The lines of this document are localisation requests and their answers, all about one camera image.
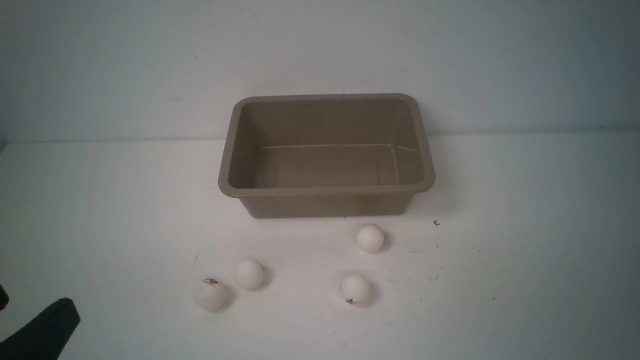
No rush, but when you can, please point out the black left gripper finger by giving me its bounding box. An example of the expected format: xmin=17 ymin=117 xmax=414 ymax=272
xmin=0 ymin=297 xmax=81 ymax=360

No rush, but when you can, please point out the white ping-pong ball with logo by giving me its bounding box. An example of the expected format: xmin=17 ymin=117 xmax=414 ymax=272
xmin=340 ymin=273 xmax=373 ymax=306

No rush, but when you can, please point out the tan plastic storage bin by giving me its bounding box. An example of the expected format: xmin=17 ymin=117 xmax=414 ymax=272
xmin=218 ymin=93 xmax=435 ymax=219

